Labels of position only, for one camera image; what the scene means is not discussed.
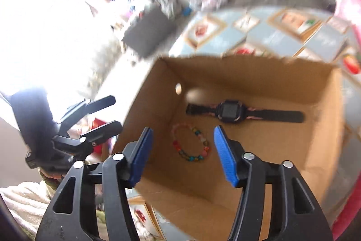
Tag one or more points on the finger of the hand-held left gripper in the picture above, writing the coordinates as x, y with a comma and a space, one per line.
104, 129
98, 103

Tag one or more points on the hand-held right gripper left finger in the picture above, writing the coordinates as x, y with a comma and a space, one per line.
141, 156

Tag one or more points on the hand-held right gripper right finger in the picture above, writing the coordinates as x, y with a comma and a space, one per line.
225, 156

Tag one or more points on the brown cardboard box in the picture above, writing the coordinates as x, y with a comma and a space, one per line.
253, 145

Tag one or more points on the black pink wrist watch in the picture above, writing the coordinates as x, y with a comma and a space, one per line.
230, 111

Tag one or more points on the grey box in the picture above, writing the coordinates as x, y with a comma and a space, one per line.
146, 32

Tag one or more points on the fruit printed mat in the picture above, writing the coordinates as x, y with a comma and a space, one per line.
225, 35

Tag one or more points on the pink floral blanket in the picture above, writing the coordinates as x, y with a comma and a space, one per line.
349, 1

